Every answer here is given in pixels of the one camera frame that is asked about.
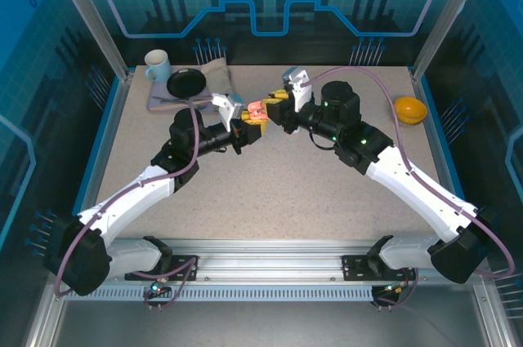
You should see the black round plate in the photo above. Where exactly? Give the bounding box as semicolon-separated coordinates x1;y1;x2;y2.
166;68;208;100

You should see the light blue mug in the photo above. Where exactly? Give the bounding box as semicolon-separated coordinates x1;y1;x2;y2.
143;49;173;83

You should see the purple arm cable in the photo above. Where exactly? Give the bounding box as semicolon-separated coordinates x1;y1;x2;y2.
53;97;201;312
302;65;515;312

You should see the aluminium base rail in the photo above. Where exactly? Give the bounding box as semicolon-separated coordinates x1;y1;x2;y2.
122;238;467;282

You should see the lavender serving tray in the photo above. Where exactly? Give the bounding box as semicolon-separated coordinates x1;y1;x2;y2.
145;69;216;114

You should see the yellow patterned bowl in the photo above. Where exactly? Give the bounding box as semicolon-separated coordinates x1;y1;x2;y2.
392;95;429;128

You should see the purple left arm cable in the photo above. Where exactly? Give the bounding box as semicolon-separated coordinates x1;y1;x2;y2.
53;97;201;312

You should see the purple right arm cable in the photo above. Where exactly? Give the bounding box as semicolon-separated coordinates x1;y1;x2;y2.
302;65;515;312

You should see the slotted grey cable duct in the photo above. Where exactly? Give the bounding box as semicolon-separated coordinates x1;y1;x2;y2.
64;284;376;303

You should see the aluminium frame post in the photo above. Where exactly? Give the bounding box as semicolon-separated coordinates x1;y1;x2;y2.
43;0;136;82
410;0;484;82

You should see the beige folded cloth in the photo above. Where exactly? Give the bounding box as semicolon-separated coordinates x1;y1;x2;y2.
199;56;238;97

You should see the black lit cable connector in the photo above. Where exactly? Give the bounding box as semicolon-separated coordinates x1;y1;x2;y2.
382;281;410;298
147;277;172;298

